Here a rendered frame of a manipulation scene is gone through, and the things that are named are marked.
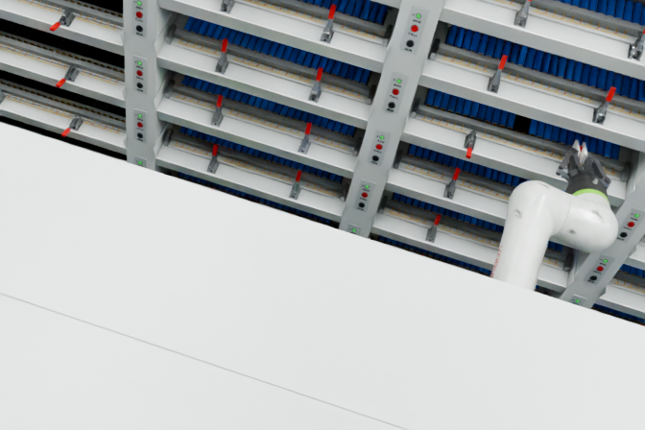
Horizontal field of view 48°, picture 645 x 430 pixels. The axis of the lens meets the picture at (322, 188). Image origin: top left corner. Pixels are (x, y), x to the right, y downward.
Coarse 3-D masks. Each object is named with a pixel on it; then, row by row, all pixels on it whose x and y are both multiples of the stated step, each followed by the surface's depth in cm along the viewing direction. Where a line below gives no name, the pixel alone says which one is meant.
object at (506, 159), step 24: (408, 120) 194; (432, 120) 195; (432, 144) 193; (456, 144) 192; (480, 144) 193; (504, 168) 193; (528, 168) 190; (552, 168) 191; (624, 168) 190; (624, 192) 189
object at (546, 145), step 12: (420, 108) 193; (432, 108) 194; (444, 120) 194; (456, 120) 193; (468, 120) 193; (492, 132) 193; (504, 132) 192; (516, 132) 192; (528, 144) 193; (540, 144) 191; (552, 144) 192; (600, 156) 191; (612, 168) 192
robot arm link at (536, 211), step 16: (528, 192) 153; (544, 192) 152; (560, 192) 154; (512, 208) 154; (528, 208) 152; (544, 208) 151; (560, 208) 152; (512, 224) 152; (528, 224) 151; (544, 224) 151; (560, 224) 152; (512, 240) 151; (528, 240) 149; (544, 240) 151; (496, 256) 153; (512, 256) 149; (528, 256) 148; (496, 272) 149; (512, 272) 147; (528, 272) 147; (528, 288) 147
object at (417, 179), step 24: (408, 144) 212; (408, 168) 207; (432, 168) 207; (456, 168) 200; (480, 168) 208; (408, 192) 207; (432, 192) 205; (456, 192) 206; (480, 192) 206; (504, 192) 206; (480, 216) 206; (504, 216) 203; (552, 240) 205
